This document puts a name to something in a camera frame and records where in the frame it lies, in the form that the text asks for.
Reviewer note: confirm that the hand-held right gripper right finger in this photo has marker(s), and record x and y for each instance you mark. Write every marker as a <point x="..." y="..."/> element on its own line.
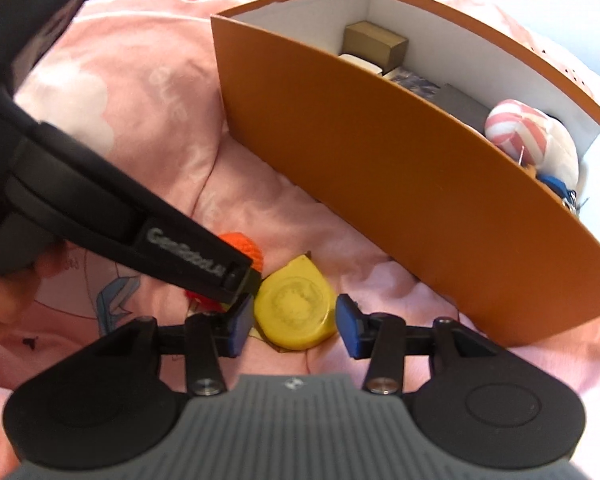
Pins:
<point x="347" y="322"/>

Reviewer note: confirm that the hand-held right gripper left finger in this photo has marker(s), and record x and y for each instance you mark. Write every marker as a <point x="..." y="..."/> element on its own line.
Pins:
<point x="244" y="322"/>

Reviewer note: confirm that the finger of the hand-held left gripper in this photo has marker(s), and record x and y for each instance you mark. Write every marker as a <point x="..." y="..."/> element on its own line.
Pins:
<point x="242" y="280"/>

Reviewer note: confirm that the yellow round toy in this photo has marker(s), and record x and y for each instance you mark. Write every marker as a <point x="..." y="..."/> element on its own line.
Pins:
<point x="292" y="305"/>

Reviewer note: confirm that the orange cardboard box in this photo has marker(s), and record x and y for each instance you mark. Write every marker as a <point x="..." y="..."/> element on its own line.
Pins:
<point x="380" y="160"/>

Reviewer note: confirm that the pink striped plush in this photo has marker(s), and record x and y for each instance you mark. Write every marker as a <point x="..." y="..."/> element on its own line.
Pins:
<point x="517" y="130"/>

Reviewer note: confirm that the gold box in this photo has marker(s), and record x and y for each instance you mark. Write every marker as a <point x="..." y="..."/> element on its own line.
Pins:
<point x="372" y="42"/>

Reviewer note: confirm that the person's left hand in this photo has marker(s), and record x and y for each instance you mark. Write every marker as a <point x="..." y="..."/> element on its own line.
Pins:
<point x="0" y="300"/>

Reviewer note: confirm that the red small item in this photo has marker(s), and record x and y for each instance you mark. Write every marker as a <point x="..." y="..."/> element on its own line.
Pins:
<point x="202" y="299"/>

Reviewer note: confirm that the pink printed blanket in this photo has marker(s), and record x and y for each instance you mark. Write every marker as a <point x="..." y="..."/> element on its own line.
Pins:
<point x="155" y="110"/>

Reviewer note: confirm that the white slim box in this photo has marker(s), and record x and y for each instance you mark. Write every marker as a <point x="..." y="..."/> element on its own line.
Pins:
<point x="362" y="63"/>

